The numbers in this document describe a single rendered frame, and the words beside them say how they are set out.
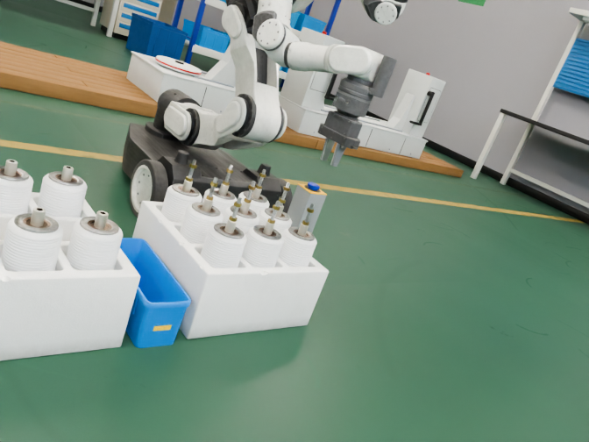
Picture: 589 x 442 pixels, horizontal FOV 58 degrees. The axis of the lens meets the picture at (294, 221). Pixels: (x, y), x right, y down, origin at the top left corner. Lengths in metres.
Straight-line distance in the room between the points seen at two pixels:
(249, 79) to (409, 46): 6.15
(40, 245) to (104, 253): 0.12
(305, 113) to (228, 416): 3.12
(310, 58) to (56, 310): 0.82
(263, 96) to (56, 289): 0.98
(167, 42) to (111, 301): 4.92
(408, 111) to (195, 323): 3.99
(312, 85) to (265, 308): 2.85
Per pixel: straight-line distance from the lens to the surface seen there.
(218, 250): 1.26
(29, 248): 1.07
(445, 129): 7.16
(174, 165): 1.80
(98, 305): 1.14
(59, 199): 1.31
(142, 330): 1.21
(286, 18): 1.49
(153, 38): 5.84
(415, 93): 5.04
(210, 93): 3.56
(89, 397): 1.10
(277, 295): 1.38
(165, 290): 1.32
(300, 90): 4.10
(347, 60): 1.31
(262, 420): 1.16
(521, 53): 6.89
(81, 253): 1.12
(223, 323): 1.33
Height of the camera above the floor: 0.72
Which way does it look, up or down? 18 degrees down
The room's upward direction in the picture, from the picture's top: 20 degrees clockwise
